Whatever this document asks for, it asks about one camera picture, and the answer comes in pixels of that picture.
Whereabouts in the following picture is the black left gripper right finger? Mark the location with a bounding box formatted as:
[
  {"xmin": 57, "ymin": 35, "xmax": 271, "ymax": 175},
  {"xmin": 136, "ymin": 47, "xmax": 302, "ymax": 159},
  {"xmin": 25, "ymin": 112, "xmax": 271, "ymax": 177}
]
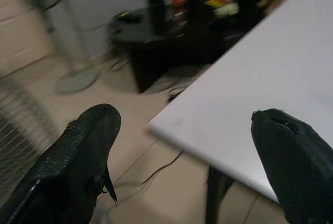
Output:
[{"xmin": 250, "ymin": 108, "xmax": 333, "ymax": 224}]

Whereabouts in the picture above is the metal wire rack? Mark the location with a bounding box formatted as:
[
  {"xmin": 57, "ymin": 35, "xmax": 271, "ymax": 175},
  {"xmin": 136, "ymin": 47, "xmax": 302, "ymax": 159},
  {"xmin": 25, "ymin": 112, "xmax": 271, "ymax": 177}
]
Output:
[{"xmin": 0, "ymin": 77, "xmax": 62, "ymax": 191}]

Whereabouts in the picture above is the white table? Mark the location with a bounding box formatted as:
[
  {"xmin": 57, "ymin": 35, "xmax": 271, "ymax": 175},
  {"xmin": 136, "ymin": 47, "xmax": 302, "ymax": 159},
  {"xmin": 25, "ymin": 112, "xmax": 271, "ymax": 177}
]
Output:
[{"xmin": 148, "ymin": 0, "xmax": 333, "ymax": 203}]

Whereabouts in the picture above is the black floor cable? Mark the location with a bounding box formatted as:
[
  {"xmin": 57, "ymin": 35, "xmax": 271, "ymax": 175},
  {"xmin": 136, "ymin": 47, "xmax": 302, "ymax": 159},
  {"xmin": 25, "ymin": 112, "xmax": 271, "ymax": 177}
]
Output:
[{"xmin": 114, "ymin": 151, "xmax": 184, "ymax": 191}]

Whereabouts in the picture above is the black round side table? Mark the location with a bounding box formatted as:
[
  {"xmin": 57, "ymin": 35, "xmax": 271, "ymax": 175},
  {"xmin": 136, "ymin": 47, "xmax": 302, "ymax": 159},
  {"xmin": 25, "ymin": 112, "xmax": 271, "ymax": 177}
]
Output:
[{"xmin": 108, "ymin": 6, "xmax": 227, "ymax": 93}]

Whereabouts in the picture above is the black table leg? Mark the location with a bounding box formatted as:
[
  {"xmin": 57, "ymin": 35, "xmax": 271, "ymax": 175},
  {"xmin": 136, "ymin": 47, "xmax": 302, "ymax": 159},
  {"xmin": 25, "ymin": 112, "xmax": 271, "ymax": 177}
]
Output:
[{"xmin": 204, "ymin": 165, "xmax": 236, "ymax": 224}]

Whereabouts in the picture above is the white standing fan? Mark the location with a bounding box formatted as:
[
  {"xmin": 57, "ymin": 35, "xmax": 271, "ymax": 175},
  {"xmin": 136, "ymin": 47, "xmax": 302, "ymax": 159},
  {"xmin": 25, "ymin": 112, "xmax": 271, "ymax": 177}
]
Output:
[{"xmin": 25, "ymin": 0, "xmax": 101, "ymax": 95}]

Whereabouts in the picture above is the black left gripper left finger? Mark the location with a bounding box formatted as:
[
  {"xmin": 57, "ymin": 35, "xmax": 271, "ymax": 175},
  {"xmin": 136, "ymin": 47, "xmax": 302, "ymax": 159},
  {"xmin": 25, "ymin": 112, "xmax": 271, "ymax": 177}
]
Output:
[{"xmin": 0, "ymin": 103, "xmax": 122, "ymax": 224}]

